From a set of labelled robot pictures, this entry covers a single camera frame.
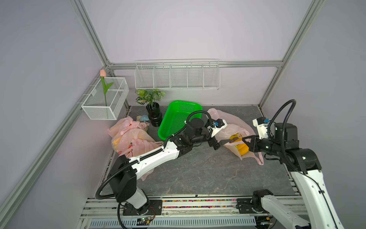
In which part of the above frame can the orange banana bunch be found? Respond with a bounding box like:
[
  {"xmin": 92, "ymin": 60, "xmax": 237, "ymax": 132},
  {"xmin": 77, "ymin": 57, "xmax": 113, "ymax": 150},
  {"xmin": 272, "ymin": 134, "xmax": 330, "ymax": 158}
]
[{"xmin": 233, "ymin": 144, "xmax": 249, "ymax": 157}]

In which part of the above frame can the plain pink plastic bag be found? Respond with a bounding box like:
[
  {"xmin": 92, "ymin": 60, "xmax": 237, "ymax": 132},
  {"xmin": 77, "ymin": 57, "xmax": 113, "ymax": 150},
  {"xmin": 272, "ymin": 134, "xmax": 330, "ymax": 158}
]
[{"xmin": 208, "ymin": 108, "xmax": 264, "ymax": 166}]

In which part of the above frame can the pink peach printed bag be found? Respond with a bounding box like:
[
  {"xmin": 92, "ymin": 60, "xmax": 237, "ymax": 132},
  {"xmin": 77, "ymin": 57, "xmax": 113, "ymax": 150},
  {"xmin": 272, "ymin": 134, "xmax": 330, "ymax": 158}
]
[{"xmin": 118, "ymin": 136, "xmax": 164, "ymax": 181}]

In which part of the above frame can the yellow banana bunch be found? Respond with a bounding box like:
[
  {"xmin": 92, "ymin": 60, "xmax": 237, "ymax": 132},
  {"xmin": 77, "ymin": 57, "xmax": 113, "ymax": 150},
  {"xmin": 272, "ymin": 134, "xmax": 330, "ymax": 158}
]
[{"xmin": 230, "ymin": 133, "xmax": 242, "ymax": 143}]

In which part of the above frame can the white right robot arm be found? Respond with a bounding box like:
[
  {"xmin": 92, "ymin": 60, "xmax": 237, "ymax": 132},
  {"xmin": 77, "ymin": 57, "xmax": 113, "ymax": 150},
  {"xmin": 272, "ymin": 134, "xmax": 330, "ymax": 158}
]
[{"xmin": 231, "ymin": 123, "xmax": 343, "ymax": 229}]

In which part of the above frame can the green plastic basket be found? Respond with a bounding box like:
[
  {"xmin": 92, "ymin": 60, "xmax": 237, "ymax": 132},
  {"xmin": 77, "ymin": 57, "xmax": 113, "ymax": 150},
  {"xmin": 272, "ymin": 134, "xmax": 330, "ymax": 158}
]
[{"xmin": 158, "ymin": 101, "xmax": 203, "ymax": 140}]

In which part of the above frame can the black ceramic vase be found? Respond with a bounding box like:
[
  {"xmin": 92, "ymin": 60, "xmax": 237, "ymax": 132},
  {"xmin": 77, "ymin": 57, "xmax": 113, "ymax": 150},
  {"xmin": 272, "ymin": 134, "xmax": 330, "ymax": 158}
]
[{"xmin": 146, "ymin": 102, "xmax": 163, "ymax": 127}]

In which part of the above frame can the green variegated artificial plant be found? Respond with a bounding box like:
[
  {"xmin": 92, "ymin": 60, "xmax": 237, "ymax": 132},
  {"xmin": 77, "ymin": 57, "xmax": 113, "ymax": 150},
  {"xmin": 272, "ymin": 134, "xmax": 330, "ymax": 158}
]
[{"xmin": 135, "ymin": 89, "xmax": 166, "ymax": 110}]

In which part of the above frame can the artificial pink tulip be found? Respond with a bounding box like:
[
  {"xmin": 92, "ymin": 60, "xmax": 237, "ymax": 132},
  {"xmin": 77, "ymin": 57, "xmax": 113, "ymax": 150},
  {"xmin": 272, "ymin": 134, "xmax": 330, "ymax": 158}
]
[{"xmin": 100, "ymin": 69, "xmax": 113, "ymax": 106}]

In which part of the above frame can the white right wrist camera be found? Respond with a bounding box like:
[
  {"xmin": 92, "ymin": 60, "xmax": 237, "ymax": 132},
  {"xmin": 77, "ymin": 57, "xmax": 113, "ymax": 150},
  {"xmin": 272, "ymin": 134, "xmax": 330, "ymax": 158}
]
[{"xmin": 253, "ymin": 117, "xmax": 269, "ymax": 139}]

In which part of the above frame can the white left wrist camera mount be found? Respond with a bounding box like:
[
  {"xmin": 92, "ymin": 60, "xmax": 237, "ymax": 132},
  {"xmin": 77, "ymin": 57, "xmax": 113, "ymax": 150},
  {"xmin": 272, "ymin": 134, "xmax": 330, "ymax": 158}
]
[{"xmin": 210, "ymin": 119, "xmax": 228, "ymax": 137}]

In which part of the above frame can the black corrugated cable conduit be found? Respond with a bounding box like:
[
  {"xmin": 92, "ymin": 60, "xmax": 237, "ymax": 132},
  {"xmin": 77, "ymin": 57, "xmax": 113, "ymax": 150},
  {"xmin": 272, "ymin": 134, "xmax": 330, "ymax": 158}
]
[{"xmin": 95, "ymin": 110, "xmax": 214, "ymax": 199}]

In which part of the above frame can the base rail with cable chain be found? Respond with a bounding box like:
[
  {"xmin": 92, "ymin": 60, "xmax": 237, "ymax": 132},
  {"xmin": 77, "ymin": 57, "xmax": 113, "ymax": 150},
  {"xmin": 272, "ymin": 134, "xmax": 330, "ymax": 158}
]
[{"xmin": 79, "ymin": 195, "xmax": 309, "ymax": 229}]

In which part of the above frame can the white wire wall shelf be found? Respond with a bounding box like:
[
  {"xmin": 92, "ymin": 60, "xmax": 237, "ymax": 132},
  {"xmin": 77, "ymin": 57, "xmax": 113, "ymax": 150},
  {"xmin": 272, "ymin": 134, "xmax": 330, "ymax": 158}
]
[{"xmin": 134, "ymin": 59, "xmax": 221, "ymax": 90}]

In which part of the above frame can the white wire wall basket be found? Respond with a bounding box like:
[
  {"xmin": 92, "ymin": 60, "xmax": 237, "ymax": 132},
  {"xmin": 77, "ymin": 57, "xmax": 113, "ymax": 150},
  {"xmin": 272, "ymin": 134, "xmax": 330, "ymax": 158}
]
[{"xmin": 81, "ymin": 77, "xmax": 129, "ymax": 120}]

